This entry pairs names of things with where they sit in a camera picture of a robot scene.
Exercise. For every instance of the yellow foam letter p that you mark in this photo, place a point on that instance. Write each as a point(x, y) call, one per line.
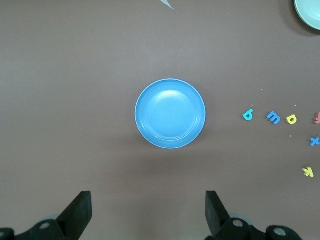
point(287, 118)

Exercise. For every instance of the blue foam letter m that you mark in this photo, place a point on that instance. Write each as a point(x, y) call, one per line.
point(274, 117)

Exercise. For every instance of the salmon foam letter f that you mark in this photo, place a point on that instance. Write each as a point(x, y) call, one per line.
point(317, 118)

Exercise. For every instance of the blue foam letter x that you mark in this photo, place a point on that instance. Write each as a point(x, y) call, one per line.
point(315, 141)

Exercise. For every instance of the yellow foam letter k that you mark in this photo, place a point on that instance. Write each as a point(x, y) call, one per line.
point(309, 171)

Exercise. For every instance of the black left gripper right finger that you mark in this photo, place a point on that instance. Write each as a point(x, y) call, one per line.
point(215, 215)

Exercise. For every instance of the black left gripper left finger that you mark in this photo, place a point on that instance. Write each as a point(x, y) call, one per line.
point(77, 212)

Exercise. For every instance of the teal foam letter b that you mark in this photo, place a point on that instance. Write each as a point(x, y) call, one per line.
point(250, 113)

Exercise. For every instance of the small grey tape scrap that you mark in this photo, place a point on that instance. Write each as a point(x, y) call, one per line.
point(168, 3)

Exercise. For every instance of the blue plastic plate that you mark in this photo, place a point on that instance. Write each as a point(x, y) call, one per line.
point(170, 114)

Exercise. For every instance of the brown table cover mat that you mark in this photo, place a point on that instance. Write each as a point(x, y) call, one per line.
point(75, 75)

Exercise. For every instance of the pale green plastic plate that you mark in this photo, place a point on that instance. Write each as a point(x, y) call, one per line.
point(310, 12)

